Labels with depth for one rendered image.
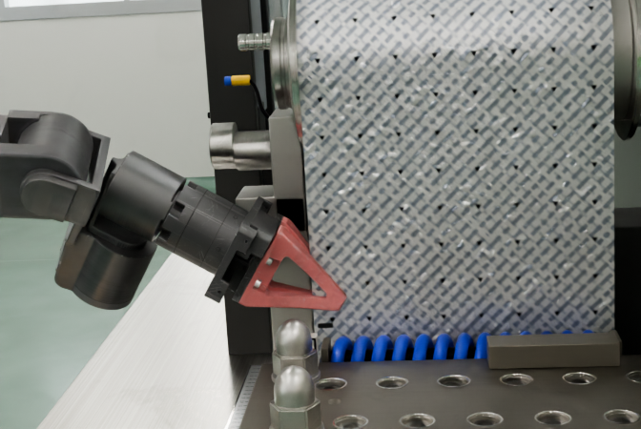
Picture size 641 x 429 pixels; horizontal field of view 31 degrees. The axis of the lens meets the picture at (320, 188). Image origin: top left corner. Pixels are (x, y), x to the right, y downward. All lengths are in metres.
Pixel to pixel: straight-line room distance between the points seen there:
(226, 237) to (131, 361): 0.45
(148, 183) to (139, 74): 5.77
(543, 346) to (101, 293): 0.35
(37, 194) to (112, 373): 0.45
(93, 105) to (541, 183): 5.94
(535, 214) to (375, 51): 0.18
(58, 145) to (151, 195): 0.08
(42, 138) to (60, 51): 5.88
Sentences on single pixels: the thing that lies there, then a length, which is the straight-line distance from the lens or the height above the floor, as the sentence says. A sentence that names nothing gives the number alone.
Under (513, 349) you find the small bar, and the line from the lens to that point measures 0.85.
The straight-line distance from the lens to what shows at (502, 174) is 0.88.
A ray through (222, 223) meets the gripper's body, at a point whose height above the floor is 1.14.
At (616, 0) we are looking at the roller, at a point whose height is 1.29.
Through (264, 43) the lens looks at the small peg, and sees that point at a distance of 0.92.
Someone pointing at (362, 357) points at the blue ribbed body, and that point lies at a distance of 0.88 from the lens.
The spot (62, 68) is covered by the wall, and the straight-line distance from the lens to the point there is 6.77.
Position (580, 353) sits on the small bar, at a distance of 0.86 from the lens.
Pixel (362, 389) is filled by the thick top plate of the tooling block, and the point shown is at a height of 1.03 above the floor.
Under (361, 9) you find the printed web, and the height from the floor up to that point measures 1.29.
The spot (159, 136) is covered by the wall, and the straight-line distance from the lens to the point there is 6.68.
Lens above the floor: 1.34
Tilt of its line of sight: 12 degrees down
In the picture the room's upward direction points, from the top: 3 degrees counter-clockwise
